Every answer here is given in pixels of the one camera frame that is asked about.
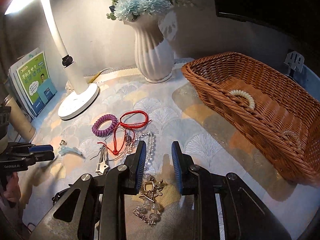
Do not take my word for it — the clear crystal bead necklace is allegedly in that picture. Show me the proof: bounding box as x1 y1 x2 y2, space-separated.
117 130 168 227

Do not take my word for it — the light blue hair clip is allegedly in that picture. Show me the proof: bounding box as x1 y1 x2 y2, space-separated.
58 145 82 156

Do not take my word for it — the cream spiral hair tie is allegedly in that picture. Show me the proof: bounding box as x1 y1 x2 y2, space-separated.
229 89 256 110

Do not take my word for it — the clear bead bracelet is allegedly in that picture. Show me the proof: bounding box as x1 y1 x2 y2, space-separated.
281 129 303 151

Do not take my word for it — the person's left hand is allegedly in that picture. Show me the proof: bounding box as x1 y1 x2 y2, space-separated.
4 172 21 203

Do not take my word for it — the silver hair clip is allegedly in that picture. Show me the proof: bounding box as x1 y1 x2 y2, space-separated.
91 146 110 176

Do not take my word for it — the beige cylindrical tube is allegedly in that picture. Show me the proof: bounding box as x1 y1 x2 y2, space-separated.
4 94 36 141

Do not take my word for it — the patterned fan-motif table cloth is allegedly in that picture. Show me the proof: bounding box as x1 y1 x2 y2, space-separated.
20 70 310 239

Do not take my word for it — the white desk lamp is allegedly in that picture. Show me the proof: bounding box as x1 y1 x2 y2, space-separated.
5 0 99 120

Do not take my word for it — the green cover book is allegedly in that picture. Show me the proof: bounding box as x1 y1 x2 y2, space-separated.
9 48 57 118

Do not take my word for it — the brown wicker basket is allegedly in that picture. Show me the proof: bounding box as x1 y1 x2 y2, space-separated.
182 52 319 187

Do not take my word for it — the white ribbed ceramic vase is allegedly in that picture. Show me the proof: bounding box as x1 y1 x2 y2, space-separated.
124 14 174 83

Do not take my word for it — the red string bracelet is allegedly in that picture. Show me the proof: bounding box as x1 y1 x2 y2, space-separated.
97 110 152 156

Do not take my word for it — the purple spiral hair tie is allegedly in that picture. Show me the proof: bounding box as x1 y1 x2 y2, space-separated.
91 114 119 137

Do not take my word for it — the beige woven strap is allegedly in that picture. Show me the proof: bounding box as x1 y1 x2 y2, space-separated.
65 67 143 91

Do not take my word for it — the yellow white lamp cable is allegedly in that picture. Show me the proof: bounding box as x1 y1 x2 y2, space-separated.
87 67 115 84

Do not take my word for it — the white metal bracket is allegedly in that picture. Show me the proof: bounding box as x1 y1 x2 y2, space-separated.
284 51 304 78

